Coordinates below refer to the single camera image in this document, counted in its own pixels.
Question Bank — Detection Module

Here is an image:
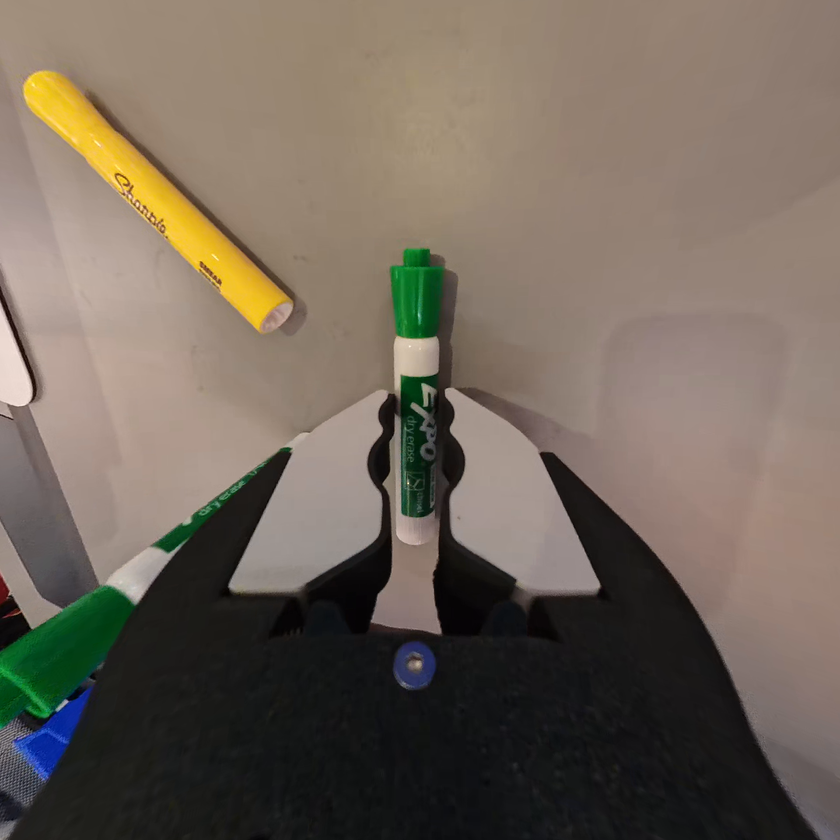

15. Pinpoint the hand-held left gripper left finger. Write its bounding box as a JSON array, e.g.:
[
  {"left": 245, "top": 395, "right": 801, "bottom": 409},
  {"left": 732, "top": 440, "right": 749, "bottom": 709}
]
[{"left": 228, "top": 389, "right": 395, "bottom": 634}]

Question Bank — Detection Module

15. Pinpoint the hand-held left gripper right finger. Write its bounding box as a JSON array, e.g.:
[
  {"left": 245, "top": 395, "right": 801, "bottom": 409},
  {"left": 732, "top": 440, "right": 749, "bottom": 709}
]
[{"left": 433, "top": 387, "right": 602, "bottom": 636}]

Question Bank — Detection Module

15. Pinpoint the green dry erase marker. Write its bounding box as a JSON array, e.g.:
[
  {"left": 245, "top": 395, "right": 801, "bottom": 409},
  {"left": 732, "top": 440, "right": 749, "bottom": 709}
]
[
  {"left": 0, "top": 431, "right": 311, "bottom": 723},
  {"left": 390, "top": 247, "right": 445, "bottom": 546}
]

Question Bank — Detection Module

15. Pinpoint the yellow highlighter marker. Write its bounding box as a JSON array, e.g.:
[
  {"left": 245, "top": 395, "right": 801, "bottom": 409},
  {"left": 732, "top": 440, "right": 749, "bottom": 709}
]
[{"left": 23, "top": 70, "right": 294, "bottom": 336}]

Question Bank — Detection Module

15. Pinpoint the blue plastic bin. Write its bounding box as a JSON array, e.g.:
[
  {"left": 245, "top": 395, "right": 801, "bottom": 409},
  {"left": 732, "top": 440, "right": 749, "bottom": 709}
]
[{"left": 13, "top": 682, "right": 93, "bottom": 782}]

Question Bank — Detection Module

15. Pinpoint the grey desk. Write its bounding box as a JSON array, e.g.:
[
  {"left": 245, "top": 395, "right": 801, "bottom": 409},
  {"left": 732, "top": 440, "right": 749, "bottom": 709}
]
[{"left": 0, "top": 0, "right": 840, "bottom": 840}]

